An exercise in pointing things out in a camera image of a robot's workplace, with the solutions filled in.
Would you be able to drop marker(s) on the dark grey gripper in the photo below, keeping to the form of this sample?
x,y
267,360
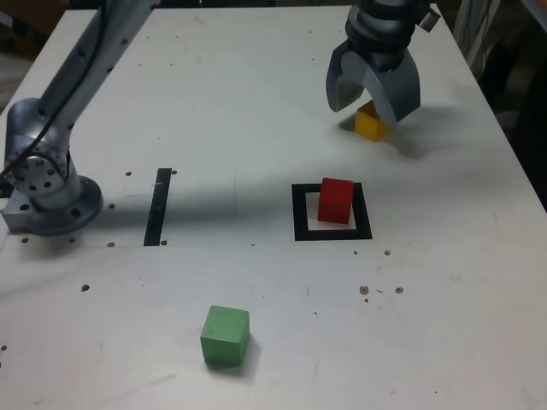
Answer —
x,y
386,62

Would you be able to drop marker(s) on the yellow cube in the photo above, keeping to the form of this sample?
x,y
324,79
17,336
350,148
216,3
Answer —
x,y
369,128

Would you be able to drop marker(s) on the red cube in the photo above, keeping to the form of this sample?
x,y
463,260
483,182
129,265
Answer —
x,y
335,203

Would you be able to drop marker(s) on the green cube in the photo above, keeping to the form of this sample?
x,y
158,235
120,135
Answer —
x,y
224,337

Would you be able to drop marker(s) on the black tape square outline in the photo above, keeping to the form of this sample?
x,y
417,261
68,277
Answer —
x,y
298,218

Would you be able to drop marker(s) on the pale hanging cloth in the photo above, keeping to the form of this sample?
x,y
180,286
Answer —
x,y
470,30

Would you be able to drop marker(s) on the black tape strip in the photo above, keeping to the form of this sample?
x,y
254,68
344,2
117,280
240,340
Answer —
x,y
157,205

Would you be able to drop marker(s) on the brown cardboard box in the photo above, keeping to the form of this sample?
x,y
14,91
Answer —
x,y
21,34

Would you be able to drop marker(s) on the small pale wrist camera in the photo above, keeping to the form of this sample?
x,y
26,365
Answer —
x,y
429,21

